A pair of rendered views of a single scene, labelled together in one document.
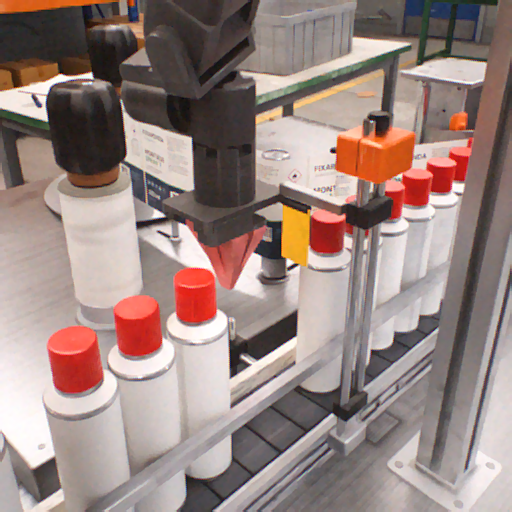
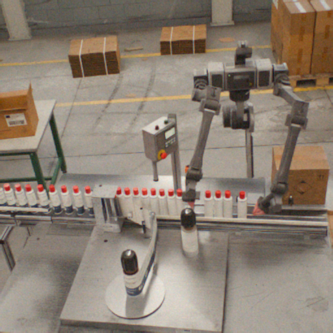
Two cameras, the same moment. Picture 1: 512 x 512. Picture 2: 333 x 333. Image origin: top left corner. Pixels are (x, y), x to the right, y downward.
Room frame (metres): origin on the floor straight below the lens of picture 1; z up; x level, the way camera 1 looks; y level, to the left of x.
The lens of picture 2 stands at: (1.82, 1.82, 2.93)
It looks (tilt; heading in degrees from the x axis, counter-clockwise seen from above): 36 degrees down; 238
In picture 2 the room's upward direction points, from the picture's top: 6 degrees counter-clockwise
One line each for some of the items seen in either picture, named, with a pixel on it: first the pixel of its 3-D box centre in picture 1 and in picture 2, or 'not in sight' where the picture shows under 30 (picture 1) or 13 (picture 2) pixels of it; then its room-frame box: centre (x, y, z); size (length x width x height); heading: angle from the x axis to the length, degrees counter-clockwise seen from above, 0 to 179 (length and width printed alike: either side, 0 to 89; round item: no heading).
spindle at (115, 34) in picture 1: (120, 111); (131, 273); (1.07, 0.24, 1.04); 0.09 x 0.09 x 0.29
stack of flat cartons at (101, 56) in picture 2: not in sight; (95, 56); (-1.02, -4.08, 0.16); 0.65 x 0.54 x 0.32; 147
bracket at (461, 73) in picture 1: (459, 71); (104, 191); (0.89, -0.29, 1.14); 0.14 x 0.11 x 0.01; 135
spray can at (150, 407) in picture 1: (147, 411); (218, 205); (0.37, 0.09, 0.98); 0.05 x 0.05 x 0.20
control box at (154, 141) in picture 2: not in sight; (160, 139); (0.54, -0.20, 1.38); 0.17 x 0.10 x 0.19; 10
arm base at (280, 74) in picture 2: not in sight; (281, 80); (-0.34, -0.12, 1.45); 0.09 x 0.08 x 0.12; 143
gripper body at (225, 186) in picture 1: (224, 176); (190, 192); (0.52, 0.03, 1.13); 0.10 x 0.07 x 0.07; 136
